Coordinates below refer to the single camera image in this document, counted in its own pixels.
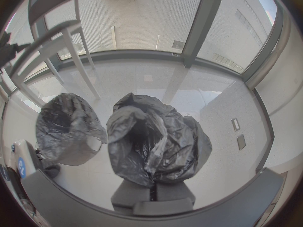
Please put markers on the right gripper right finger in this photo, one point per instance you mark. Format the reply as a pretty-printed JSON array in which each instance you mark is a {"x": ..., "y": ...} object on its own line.
[{"x": 175, "y": 191}]

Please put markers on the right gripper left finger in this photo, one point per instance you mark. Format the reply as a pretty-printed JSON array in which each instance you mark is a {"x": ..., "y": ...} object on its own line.
[{"x": 132, "y": 194}]

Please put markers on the black plastic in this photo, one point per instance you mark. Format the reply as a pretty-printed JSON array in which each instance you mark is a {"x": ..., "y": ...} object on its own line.
[{"x": 180, "y": 138}]

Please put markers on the black plastic bag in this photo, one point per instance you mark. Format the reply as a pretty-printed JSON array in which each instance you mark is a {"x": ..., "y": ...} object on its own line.
[{"x": 61, "y": 126}]

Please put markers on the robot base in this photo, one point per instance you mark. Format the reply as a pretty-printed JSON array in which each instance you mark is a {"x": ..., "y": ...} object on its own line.
[{"x": 26, "y": 155}]

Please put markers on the grey chair with white legs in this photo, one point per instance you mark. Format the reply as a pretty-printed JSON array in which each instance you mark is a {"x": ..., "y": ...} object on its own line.
[{"x": 71, "y": 48}]

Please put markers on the window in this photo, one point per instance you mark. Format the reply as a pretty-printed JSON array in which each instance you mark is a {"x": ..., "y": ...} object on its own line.
[{"x": 146, "y": 20}]

